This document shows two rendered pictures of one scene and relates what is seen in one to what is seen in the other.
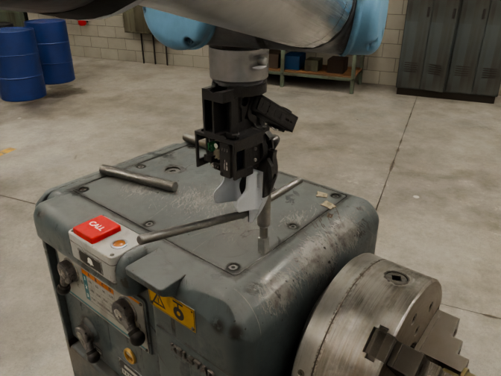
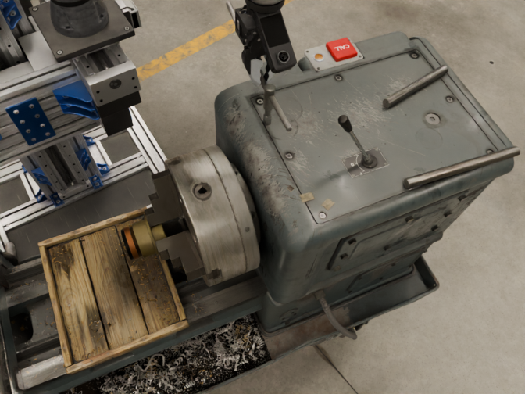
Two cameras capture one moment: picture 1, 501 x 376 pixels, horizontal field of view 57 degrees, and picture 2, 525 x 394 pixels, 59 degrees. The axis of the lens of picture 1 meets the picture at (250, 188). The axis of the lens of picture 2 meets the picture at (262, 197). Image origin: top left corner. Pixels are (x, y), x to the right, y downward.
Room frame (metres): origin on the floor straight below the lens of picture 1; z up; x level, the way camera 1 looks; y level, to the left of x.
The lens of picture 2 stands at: (0.87, -0.62, 2.08)
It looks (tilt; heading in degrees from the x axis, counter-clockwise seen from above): 61 degrees down; 111
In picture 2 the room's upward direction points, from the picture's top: 7 degrees clockwise
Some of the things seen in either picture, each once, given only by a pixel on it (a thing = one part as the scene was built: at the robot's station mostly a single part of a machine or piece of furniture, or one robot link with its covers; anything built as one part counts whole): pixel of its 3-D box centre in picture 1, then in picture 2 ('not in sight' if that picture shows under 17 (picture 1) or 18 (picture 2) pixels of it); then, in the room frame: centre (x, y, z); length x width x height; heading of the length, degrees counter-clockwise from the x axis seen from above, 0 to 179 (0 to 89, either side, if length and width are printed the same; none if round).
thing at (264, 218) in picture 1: (263, 221); (268, 105); (0.63, -0.02, 1.31); 0.02 x 0.02 x 0.12
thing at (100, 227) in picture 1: (97, 230); (341, 50); (0.69, 0.27, 1.26); 0.06 x 0.06 x 0.02; 50
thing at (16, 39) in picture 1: (17, 63); not in sight; (6.22, 3.13, 0.44); 0.59 x 0.59 x 0.88
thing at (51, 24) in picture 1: (50, 51); not in sight; (7.17, 3.05, 0.44); 0.59 x 0.59 x 0.88
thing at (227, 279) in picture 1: (203, 275); (346, 164); (0.82, 0.10, 1.06); 0.59 x 0.48 x 0.39; 50
